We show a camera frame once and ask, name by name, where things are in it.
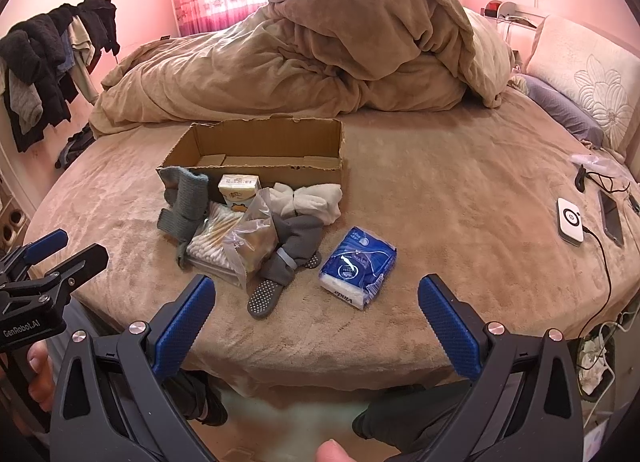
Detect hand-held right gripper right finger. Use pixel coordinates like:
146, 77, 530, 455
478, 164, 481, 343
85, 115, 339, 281
417, 274, 586, 462

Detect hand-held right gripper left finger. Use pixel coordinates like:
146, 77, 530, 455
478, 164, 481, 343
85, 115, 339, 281
50, 274, 218, 462

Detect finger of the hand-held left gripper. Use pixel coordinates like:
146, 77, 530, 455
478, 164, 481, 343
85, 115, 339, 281
0, 229, 70, 287
27, 243, 110, 303

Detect clear cotton swab box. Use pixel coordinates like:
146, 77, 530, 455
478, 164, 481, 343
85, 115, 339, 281
185, 202, 251, 287

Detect clear plastic zip bag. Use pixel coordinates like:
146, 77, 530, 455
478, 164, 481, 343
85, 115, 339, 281
222, 189, 278, 290

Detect blue tissue pack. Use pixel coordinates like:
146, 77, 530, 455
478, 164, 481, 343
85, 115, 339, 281
319, 227, 398, 311

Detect grey knit sock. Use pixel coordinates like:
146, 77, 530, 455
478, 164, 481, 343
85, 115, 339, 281
157, 167, 211, 243

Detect dark grey grip socks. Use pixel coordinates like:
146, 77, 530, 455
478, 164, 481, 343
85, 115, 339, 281
246, 214, 325, 321

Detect white socks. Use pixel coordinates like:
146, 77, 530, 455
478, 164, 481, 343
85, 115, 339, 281
270, 183, 343, 223

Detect brown cardboard box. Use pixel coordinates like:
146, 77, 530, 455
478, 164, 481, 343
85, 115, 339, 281
156, 114, 346, 190

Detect person's left hand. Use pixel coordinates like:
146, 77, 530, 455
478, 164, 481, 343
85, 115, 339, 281
27, 344, 54, 408

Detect person's right hand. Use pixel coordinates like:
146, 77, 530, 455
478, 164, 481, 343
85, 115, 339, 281
316, 439, 358, 462

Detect black slipper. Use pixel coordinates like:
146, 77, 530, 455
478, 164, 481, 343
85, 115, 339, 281
170, 371, 229, 428
351, 383, 472, 454

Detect dark bag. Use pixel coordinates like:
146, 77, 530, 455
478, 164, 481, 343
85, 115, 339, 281
55, 122, 97, 171

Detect round bed with brown sheet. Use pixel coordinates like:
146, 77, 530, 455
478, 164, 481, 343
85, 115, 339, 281
22, 36, 640, 393

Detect hanging dark clothes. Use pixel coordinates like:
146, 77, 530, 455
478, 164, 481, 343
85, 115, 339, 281
0, 0, 121, 153

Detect black smartphone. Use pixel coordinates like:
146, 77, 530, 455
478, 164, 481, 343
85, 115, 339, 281
597, 190, 626, 246

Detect clear plastic wrapper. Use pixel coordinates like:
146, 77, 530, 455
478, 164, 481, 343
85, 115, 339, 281
570, 153, 617, 173

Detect purple pillow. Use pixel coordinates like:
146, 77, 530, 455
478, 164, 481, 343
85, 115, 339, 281
515, 74, 606, 145

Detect brown plush duvet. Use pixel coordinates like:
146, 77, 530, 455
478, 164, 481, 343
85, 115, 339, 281
90, 0, 516, 137

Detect beige flower headboard cushion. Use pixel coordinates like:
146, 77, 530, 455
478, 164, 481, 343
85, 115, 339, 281
525, 14, 640, 153

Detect white cable bundle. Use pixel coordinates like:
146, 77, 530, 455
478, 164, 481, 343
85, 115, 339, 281
575, 302, 640, 403

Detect black cable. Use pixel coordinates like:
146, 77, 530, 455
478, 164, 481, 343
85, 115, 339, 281
580, 228, 615, 340

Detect small items with cables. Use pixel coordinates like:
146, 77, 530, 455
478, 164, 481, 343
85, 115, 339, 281
574, 166, 640, 213

